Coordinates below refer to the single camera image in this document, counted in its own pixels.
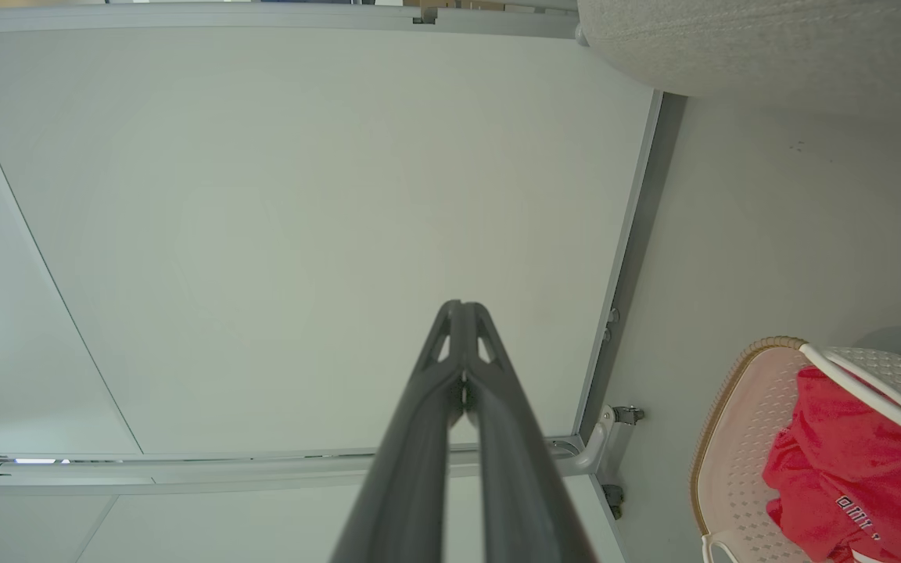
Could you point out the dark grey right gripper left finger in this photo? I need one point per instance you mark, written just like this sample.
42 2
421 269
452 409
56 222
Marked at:
411 469

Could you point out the cream perforated plastic laundry basket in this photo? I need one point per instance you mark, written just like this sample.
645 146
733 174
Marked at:
740 438

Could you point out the red cloth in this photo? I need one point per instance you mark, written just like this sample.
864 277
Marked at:
849 461

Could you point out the small black caster wheel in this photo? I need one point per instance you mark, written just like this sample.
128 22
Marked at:
615 502

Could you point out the grey curved partition foot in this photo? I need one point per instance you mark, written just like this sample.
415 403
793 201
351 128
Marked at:
597 447
580 34

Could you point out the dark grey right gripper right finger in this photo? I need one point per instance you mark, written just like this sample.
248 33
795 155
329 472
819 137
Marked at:
521 485

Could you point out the wide white partition panel grey frame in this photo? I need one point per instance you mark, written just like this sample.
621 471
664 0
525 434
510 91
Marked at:
302 195

